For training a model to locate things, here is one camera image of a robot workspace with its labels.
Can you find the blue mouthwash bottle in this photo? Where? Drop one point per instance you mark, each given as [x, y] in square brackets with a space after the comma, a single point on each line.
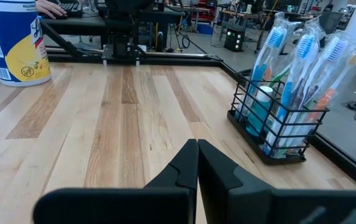
[260, 109]

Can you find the person's hand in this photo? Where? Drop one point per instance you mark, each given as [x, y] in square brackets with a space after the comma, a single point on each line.
[48, 7]

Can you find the white lidded wipes canister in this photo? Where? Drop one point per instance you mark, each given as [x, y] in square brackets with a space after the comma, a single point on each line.
[13, 43]

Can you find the blue white toothbrush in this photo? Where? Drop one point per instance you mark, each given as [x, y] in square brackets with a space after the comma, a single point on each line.
[271, 46]
[302, 59]

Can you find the green white toothbrush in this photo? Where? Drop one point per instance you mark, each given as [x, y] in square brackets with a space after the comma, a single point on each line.
[279, 76]

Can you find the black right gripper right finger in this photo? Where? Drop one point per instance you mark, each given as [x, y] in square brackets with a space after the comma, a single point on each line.
[218, 180]

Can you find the black desk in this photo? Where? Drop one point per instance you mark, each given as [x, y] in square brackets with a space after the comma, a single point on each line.
[75, 25]

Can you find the grey office chair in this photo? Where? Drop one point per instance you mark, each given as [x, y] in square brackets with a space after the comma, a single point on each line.
[330, 21]

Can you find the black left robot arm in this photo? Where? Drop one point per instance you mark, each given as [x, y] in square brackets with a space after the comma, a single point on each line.
[123, 28]

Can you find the black keyboard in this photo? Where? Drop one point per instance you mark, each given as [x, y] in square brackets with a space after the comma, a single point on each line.
[70, 8]

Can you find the purple white toothbrush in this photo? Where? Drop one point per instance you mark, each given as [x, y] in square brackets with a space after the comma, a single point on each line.
[330, 59]

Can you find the black aluminium table frame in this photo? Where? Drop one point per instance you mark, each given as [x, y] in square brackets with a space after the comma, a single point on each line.
[171, 58]

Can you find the black computer tower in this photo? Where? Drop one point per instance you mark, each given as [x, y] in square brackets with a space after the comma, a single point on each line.
[234, 39]

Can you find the blue storage bin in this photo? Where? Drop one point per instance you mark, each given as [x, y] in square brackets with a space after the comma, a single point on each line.
[205, 29]

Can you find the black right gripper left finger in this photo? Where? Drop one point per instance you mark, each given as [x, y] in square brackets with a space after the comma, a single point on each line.
[181, 174]

